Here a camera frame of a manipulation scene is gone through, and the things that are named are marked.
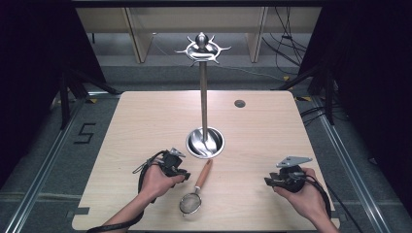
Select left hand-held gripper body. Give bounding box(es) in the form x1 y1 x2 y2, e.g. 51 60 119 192
132 147 187 178

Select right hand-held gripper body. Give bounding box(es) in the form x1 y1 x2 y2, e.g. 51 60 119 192
270 156 313 194

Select wooden-handled mesh strainer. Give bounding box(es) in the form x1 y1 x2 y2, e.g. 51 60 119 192
179 158 214 217

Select steel utensil rack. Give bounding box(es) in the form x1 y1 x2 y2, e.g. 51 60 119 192
174 31 232 160

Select person's left hand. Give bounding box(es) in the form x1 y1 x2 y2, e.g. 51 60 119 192
139 164 187 205

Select person's right hand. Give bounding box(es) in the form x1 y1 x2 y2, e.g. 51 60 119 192
273 167 329 223

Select wooden desk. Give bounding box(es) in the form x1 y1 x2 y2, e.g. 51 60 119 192
71 90 341 232

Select black metal stand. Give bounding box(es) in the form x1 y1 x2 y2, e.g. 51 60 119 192
57 69 122 130
275 61 336 125

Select light wooden cabinet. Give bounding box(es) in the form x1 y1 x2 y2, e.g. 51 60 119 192
76 6 323 64

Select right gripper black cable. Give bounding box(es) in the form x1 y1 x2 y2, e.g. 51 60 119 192
299 173 365 233

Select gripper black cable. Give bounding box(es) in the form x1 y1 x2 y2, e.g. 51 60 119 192
86 150 169 233
299 173 365 233

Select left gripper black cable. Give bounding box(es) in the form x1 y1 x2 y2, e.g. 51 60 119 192
86 150 169 233

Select black floor cables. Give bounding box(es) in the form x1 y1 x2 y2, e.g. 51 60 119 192
261 6 309 67

